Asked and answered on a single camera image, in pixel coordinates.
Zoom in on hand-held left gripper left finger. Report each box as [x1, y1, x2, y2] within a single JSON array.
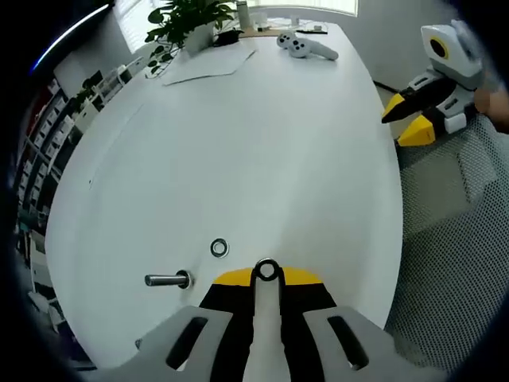
[[79, 267, 256, 382]]

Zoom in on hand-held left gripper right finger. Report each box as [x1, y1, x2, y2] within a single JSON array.
[[279, 266, 442, 382]]

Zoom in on thin threaded steel stud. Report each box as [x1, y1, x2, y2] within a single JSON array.
[[144, 269, 192, 291]]

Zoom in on person's right hand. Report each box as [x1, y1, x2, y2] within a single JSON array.
[[475, 88, 509, 120]]

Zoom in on white window blinds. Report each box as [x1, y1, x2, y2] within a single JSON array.
[[113, 0, 160, 55], [254, 0, 361, 19]]

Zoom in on wooden board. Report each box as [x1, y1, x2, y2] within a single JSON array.
[[238, 23, 303, 39]]

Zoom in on white cylindrical bottle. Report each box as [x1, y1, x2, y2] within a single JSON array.
[[236, 0, 252, 29]]

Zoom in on small black object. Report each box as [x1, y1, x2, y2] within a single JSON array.
[[216, 29, 244, 45]]

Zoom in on white paper sheet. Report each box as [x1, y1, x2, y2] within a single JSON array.
[[161, 46, 258, 88]]

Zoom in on white background desk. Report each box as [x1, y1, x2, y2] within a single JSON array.
[[79, 55, 146, 120]]

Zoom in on storage shelf with white bins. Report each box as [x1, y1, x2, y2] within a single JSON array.
[[14, 75, 87, 240]]

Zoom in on green potted plant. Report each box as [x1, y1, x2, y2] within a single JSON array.
[[143, 0, 239, 76]]

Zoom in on ceiling light strip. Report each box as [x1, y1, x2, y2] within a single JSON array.
[[33, 2, 112, 71]]

